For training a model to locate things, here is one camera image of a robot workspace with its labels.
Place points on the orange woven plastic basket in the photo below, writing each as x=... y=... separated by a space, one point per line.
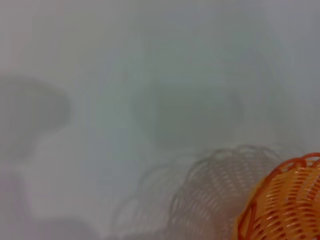
x=287 y=207

